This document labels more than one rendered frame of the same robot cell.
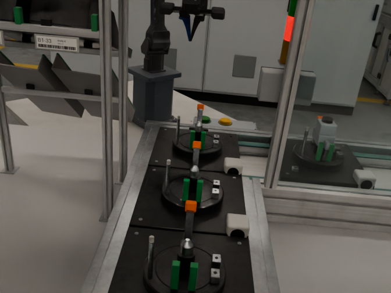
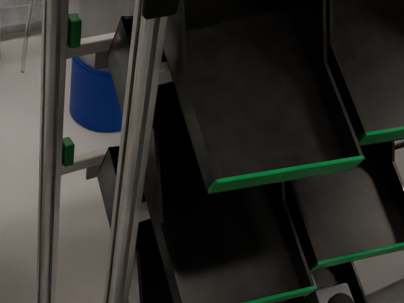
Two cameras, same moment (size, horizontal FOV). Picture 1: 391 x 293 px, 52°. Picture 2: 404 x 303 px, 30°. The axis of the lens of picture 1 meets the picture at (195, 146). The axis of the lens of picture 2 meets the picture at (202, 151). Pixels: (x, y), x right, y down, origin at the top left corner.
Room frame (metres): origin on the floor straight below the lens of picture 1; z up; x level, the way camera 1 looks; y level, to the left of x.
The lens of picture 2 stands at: (1.39, -0.08, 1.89)
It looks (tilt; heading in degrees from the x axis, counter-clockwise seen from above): 39 degrees down; 140
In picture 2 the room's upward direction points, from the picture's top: 11 degrees clockwise
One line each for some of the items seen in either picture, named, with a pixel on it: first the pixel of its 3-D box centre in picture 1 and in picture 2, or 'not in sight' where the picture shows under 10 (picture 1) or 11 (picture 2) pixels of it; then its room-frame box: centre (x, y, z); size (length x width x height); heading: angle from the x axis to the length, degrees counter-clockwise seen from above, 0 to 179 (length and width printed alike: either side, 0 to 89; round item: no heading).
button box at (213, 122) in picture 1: (224, 131); not in sight; (1.22, -0.09, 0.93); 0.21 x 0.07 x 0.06; 90
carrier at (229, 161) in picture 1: (198, 134); not in sight; (1.00, 0.00, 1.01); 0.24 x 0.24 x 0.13; 0
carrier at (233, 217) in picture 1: (193, 181); not in sight; (0.76, 0.00, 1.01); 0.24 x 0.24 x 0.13; 0
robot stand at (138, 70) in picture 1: (153, 96); not in sight; (1.41, 0.18, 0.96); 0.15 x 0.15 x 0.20; 44
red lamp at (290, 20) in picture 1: (297, 28); not in sight; (0.89, -0.19, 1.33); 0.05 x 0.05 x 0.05
